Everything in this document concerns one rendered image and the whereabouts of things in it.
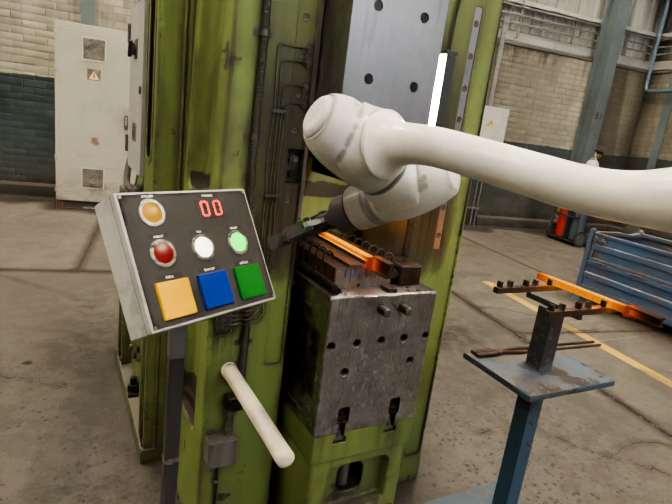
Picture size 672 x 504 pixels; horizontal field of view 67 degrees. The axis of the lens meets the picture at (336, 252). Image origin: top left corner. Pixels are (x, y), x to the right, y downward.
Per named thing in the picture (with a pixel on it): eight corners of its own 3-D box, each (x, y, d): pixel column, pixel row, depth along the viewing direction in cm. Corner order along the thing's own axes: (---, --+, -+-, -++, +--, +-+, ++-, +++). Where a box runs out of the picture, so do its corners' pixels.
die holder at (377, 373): (414, 416, 170) (438, 291, 159) (313, 438, 151) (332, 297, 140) (335, 345, 217) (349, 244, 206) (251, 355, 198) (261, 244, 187)
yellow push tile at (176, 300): (199, 312, 103) (188, 276, 103) (167, 321, 96) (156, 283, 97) (193, 314, 104) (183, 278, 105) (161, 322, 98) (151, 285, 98)
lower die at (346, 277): (389, 286, 157) (393, 260, 155) (332, 289, 147) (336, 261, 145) (327, 250, 192) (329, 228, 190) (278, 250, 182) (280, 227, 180)
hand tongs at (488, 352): (592, 342, 199) (593, 339, 199) (601, 346, 196) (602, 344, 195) (470, 352, 175) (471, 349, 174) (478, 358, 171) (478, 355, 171)
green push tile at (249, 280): (267, 293, 119) (258, 262, 119) (244, 300, 112) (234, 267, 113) (262, 295, 120) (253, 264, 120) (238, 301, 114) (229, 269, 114)
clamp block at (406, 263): (420, 285, 163) (423, 265, 161) (398, 286, 159) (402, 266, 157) (398, 273, 173) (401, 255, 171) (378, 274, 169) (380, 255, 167)
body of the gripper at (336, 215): (348, 230, 93) (311, 244, 98) (373, 226, 100) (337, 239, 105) (336, 191, 93) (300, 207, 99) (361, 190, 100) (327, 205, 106)
